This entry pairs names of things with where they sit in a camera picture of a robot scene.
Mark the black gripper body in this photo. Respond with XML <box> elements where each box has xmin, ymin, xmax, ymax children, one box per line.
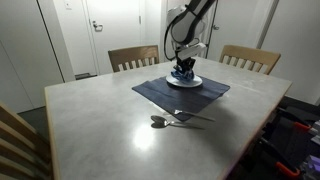
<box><xmin>176</xmin><ymin>56</ymin><xmax>197</xmax><ymax>68</ymax></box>

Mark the blue cloth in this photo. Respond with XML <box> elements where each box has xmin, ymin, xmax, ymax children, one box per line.
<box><xmin>170</xmin><ymin>64</ymin><xmax>195</xmax><ymax>83</ymax></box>

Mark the white round plate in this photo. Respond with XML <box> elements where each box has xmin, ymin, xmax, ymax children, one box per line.
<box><xmin>165</xmin><ymin>73</ymin><xmax>204</xmax><ymax>89</ymax></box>

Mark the dark blue placemat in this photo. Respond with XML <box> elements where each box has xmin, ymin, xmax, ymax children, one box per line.
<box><xmin>131</xmin><ymin>74</ymin><xmax>231</xmax><ymax>122</ymax></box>

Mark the silver fork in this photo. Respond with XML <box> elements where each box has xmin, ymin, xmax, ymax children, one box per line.
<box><xmin>173</xmin><ymin>109</ymin><xmax>217</xmax><ymax>123</ymax></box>

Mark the light wooden slat-back chair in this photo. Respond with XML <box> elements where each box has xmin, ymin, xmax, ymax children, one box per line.
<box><xmin>107</xmin><ymin>44</ymin><xmax>161</xmax><ymax>73</ymax></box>
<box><xmin>0</xmin><ymin>101</ymin><xmax>54</xmax><ymax>180</ymax></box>
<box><xmin>218</xmin><ymin>44</ymin><xmax>282</xmax><ymax>76</ymax></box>

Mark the silver spoon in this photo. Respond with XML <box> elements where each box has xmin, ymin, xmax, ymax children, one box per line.
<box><xmin>150</xmin><ymin>114</ymin><xmax>206</xmax><ymax>131</ymax></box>

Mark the white door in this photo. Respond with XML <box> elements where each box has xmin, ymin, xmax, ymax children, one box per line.
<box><xmin>85</xmin><ymin>0</ymin><xmax>143</xmax><ymax>76</ymax></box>
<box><xmin>205</xmin><ymin>0</ymin><xmax>268</xmax><ymax>63</ymax></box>

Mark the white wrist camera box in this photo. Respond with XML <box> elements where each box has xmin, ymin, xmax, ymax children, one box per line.
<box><xmin>174</xmin><ymin>42</ymin><xmax>208</xmax><ymax>60</ymax></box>

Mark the black clamp orange handle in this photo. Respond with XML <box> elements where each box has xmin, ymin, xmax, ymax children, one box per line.
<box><xmin>259</xmin><ymin>136</ymin><xmax>301</xmax><ymax>178</ymax></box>
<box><xmin>278</xmin><ymin>106</ymin><xmax>314</xmax><ymax>133</ymax></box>

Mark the aluminium profile rail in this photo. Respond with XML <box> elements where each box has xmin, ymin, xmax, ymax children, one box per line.
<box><xmin>301</xmin><ymin>153</ymin><xmax>320</xmax><ymax>174</ymax></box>

